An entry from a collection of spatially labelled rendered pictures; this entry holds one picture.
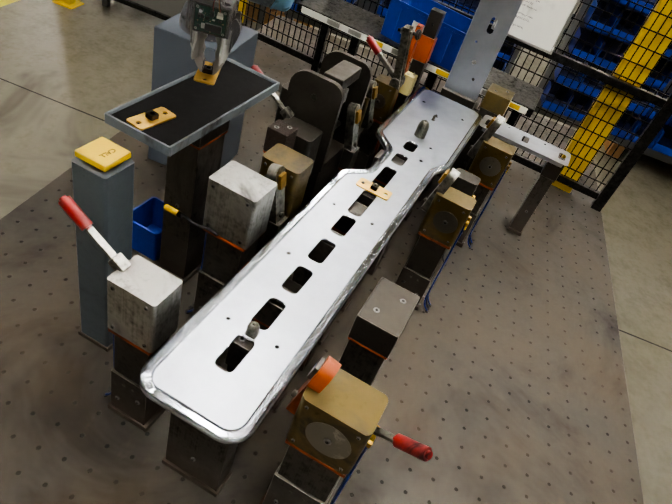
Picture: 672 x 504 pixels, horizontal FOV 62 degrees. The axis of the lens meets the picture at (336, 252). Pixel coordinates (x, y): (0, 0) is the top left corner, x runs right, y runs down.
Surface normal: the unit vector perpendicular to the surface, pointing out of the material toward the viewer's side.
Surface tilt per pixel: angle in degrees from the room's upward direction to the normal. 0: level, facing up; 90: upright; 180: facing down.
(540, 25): 90
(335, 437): 90
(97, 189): 90
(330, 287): 0
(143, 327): 90
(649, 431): 0
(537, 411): 0
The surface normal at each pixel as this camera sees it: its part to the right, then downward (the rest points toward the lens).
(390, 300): 0.26, -0.72
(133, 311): -0.42, 0.52
